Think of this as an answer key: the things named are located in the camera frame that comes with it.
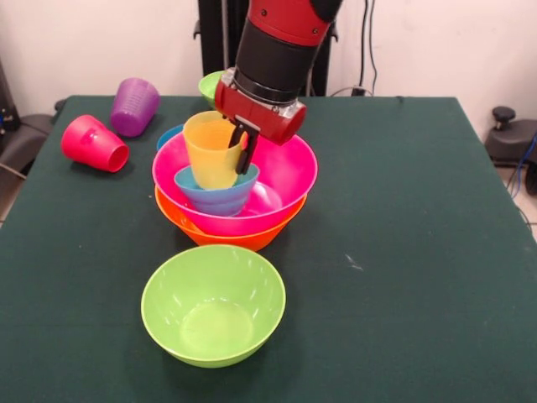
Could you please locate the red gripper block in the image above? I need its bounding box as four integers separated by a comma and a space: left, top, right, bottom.
213, 78, 309, 175

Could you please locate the orange plastic bowl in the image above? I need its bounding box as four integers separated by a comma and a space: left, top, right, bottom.
154, 186, 308, 253

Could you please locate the purple plastic cup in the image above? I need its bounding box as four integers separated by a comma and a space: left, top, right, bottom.
109, 76, 161, 139

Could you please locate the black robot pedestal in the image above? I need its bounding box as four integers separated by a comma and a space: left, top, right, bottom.
193, 0, 339, 97

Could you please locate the yellow plastic cup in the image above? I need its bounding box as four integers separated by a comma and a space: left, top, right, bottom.
182, 111, 249, 191

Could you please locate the black wall cable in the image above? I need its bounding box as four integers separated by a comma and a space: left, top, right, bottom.
358, 0, 370, 87
368, 0, 378, 92

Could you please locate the dark green tablecloth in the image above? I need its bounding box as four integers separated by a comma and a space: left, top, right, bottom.
0, 95, 537, 403

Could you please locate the large green plastic bowl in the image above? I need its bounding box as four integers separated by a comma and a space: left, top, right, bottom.
140, 244, 287, 369

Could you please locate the black floor stand base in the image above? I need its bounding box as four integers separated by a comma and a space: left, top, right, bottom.
485, 106, 537, 167
0, 112, 55, 177

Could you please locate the red plastic cup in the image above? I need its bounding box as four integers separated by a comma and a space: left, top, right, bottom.
60, 113, 131, 174

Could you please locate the pink plastic bowl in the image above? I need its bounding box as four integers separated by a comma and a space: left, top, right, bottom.
151, 132, 319, 238

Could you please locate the black equipment box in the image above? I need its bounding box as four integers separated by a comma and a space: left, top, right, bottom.
0, 58, 21, 134

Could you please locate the blue cable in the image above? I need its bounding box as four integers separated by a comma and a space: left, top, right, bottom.
506, 133, 537, 198

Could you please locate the light blue plastic bowl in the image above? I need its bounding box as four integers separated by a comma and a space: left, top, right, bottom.
174, 163, 261, 218

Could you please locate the small green plastic bowl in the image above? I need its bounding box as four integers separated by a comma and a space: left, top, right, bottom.
198, 70, 228, 109

